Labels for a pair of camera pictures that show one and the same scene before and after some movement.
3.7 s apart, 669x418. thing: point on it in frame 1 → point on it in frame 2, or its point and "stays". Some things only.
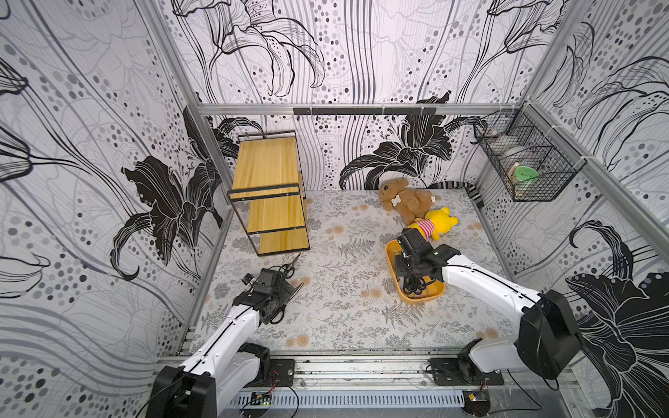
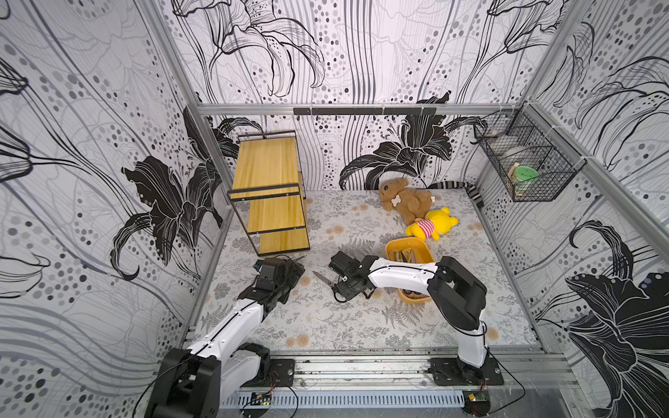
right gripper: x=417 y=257 → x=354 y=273
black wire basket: x=533 y=160 stays
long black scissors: x=278 y=315 → x=334 y=287
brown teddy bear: x=410 y=204 stays
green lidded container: x=525 y=173 stays
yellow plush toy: x=435 y=222 stays
